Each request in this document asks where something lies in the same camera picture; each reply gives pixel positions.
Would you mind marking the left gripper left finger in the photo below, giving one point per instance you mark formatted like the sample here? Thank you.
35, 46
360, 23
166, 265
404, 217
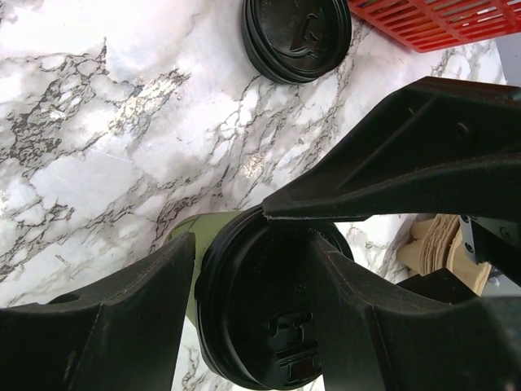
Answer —
120, 333

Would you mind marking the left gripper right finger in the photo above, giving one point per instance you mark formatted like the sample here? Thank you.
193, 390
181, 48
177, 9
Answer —
375, 335

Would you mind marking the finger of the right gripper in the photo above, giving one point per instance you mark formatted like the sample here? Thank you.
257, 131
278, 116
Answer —
441, 286
436, 145

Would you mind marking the cardboard cup carrier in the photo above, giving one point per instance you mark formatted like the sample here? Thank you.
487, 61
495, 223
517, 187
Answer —
437, 243

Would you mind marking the black coffee lid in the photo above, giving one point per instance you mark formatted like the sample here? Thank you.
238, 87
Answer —
253, 298

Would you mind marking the red plastic basket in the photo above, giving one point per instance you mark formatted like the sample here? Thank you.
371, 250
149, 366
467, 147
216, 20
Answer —
426, 26

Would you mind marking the stack of black lids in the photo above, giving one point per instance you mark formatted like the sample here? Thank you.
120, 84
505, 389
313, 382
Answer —
296, 42

